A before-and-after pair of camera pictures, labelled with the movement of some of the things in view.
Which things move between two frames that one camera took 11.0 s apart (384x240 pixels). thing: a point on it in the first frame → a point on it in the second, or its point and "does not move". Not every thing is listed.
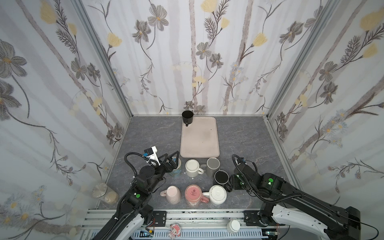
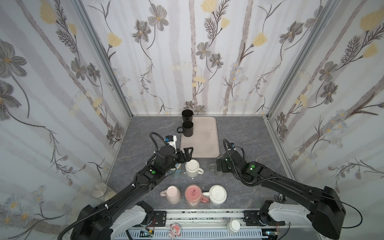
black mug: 222,177 → 187,127
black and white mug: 187,117 does not move
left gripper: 171,165 → 187,158
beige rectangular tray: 200,139 does not move
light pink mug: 173,194 does not move
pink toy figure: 175,230 does not move
